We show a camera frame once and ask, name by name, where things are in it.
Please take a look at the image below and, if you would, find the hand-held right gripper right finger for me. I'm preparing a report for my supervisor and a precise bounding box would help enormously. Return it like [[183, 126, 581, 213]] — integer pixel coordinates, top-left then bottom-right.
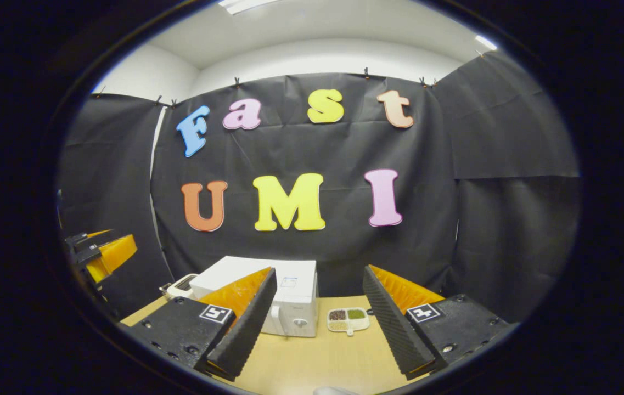
[[363, 264, 519, 381]]

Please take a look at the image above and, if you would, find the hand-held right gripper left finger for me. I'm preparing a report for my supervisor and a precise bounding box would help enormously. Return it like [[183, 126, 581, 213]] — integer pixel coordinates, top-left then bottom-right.
[[120, 267, 278, 382]]

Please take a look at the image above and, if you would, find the white microwave oven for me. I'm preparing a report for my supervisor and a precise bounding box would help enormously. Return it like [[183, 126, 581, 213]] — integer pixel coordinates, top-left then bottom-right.
[[190, 256, 320, 338]]

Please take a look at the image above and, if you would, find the white divided dish of beans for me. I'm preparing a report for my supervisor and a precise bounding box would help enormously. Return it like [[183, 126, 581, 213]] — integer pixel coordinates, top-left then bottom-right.
[[327, 307, 371, 337]]

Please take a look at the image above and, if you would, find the white toaster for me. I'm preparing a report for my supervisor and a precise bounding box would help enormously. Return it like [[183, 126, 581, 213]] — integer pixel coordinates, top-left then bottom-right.
[[159, 273, 200, 301]]

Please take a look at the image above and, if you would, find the black backdrop cloth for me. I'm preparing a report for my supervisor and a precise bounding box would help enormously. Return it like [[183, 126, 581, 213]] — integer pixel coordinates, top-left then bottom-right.
[[57, 50, 582, 324]]

